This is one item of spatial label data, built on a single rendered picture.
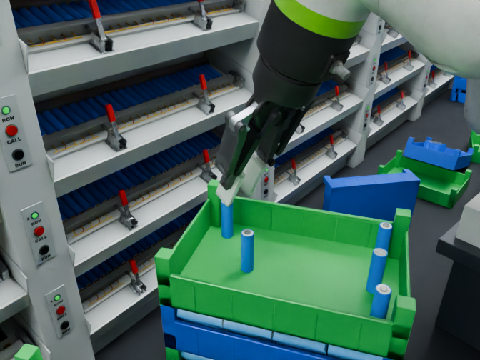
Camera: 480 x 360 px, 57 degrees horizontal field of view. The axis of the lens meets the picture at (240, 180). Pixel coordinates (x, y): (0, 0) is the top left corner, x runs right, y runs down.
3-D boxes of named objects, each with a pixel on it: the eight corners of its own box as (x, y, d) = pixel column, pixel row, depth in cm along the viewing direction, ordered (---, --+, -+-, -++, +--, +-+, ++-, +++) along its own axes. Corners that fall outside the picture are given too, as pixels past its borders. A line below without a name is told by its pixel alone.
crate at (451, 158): (422, 153, 205) (428, 136, 203) (468, 166, 194) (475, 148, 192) (402, 156, 181) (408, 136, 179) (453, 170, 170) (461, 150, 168)
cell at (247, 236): (255, 266, 64) (256, 228, 60) (251, 273, 62) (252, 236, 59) (243, 263, 64) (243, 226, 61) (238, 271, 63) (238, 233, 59)
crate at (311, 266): (401, 253, 67) (411, 208, 63) (402, 363, 50) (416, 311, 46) (213, 220, 74) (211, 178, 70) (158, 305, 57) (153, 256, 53)
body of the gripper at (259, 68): (292, 89, 44) (261, 153, 50) (343, 73, 49) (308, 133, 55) (244, 45, 46) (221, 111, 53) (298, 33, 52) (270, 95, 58)
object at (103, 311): (251, 226, 143) (264, 197, 134) (88, 345, 102) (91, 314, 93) (207, 188, 150) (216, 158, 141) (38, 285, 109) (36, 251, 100)
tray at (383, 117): (413, 108, 237) (427, 86, 228) (362, 146, 196) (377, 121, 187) (381, 88, 244) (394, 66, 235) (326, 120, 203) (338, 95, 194)
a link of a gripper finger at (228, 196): (246, 174, 58) (241, 176, 58) (231, 206, 63) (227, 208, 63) (232, 158, 59) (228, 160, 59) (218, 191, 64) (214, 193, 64)
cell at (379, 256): (387, 258, 55) (379, 296, 58) (388, 248, 57) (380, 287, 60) (372, 255, 56) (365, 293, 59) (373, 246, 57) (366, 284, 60)
